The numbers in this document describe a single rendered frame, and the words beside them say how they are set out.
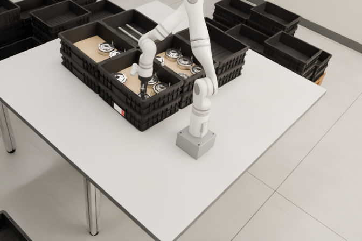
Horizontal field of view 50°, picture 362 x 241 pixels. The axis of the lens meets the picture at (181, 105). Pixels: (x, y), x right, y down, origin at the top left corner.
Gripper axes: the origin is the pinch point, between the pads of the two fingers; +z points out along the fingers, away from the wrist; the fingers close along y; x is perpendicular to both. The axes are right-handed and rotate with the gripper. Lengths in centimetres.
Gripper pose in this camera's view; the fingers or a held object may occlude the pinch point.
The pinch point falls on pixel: (143, 93)
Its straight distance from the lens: 214.2
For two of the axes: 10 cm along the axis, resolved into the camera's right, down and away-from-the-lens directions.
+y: 1.0, -6.5, 7.5
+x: -9.9, -1.5, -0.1
